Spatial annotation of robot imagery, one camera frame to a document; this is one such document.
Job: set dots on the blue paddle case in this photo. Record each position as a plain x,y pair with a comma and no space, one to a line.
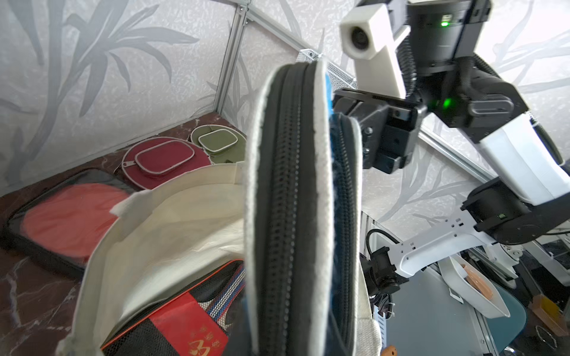
302,218

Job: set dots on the maroon paddle case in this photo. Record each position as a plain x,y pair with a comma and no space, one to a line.
157,160

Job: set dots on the olive green paddle case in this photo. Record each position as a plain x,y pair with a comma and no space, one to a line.
221,143

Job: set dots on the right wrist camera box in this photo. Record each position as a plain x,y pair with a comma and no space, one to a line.
368,38

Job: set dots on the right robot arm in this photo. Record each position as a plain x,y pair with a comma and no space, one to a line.
528,198

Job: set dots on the clear case red paddle set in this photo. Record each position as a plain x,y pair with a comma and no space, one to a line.
61,227

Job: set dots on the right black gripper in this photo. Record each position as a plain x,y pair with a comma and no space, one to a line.
442,75

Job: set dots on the cream canvas tote bag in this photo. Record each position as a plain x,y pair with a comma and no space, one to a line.
162,240

